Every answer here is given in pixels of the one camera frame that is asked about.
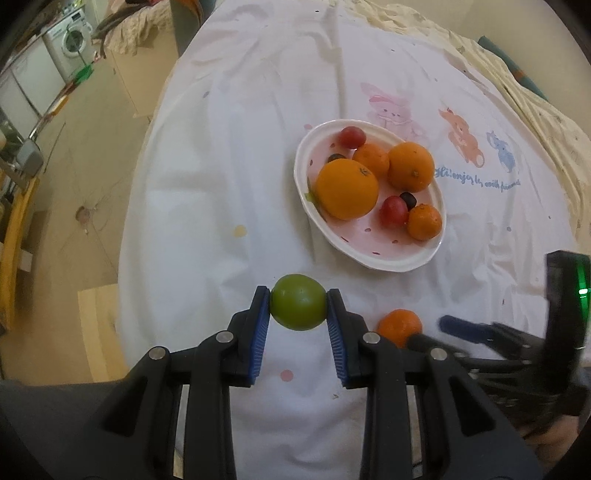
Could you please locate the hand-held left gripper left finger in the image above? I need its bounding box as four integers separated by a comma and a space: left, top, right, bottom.
99, 285, 272, 480

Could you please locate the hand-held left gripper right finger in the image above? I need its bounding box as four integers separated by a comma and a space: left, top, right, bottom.
325, 288, 542, 480

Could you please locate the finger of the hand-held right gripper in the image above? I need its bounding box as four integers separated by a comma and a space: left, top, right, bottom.
438, 315, 548, 358
406, 333, 546, 374

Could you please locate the green round fruit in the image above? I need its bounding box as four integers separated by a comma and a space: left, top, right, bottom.
270, 274, 328, 332

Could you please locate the small mandarin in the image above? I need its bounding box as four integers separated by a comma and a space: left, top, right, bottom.
407, 203, 443, 241

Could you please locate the red cherry tomato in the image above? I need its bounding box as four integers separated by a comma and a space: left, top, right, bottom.
340, 127, 367, 149
379, 195, 410, 228

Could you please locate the pink oval bowl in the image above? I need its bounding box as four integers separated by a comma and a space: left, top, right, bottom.
294, 119, 447, 273

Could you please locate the large orange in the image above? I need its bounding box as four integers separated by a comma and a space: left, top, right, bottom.
315, 158, 380, 221

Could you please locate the person's right hand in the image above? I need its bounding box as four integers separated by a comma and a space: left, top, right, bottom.
517, 413, 583, 464

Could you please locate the white printed tablecloth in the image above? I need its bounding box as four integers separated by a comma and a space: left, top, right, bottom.
117, 0, 583, 480

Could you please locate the teal cushion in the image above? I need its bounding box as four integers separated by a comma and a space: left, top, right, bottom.
478, 36, 552, 102

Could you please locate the grey metal object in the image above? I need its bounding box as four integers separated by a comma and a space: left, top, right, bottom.
14, 138, 44, 178

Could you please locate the white cabinet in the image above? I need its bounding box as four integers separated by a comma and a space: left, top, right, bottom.
0, 44, 68, 139

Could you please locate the white washing machine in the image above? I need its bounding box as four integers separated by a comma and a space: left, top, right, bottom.
42, 7, 100, 79

